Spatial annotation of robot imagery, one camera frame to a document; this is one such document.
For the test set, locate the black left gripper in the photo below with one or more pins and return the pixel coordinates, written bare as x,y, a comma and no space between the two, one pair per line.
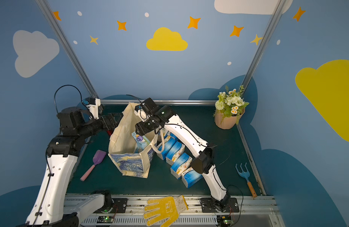
109,121

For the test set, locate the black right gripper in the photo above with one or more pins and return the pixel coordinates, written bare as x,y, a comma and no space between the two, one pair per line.
144,126

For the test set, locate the teal cartoon tissue pack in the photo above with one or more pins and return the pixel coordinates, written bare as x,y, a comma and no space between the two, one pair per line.
142,143

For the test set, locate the cream canvas tote bag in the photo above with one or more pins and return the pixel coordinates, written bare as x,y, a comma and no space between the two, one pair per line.
122,145

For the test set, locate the blue white tissue pack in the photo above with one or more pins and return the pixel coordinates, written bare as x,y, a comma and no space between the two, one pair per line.
175,152
180,165
169,141
169,134
190,177

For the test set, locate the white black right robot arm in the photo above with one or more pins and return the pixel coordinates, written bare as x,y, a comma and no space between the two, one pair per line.
203,154

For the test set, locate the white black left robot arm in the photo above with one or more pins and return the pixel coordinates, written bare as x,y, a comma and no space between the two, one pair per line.
61,156

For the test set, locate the purple pink spatula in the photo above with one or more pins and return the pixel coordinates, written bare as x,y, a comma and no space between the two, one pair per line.
97,159

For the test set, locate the yellow knit work glove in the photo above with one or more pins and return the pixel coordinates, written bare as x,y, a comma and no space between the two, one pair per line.
167,209

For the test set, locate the flower pot with white flowers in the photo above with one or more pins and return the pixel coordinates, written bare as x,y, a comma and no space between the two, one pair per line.
230,107

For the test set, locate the left green circuit board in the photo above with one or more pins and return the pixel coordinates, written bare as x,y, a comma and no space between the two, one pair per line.
105,219

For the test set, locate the green circuit board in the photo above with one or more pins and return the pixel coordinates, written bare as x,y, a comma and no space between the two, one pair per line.
105,219
224,221

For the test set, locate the right green circuit board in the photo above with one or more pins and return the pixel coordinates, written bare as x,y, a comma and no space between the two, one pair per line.
224,221

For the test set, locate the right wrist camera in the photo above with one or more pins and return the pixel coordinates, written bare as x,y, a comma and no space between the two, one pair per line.
146,108

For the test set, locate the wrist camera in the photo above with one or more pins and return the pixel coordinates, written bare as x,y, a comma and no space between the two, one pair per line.
94,106
146,108

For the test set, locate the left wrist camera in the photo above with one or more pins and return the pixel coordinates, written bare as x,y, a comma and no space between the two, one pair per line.
94,106

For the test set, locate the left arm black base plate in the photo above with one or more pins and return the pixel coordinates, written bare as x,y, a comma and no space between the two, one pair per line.
118,206

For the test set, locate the aluminium rail front frame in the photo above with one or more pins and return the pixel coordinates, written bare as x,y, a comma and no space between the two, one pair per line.
256,212

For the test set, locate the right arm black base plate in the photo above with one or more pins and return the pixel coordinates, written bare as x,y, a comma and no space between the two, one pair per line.
217,205

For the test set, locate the blue garden rake wooden handle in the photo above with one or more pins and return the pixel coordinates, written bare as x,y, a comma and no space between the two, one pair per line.
244,173

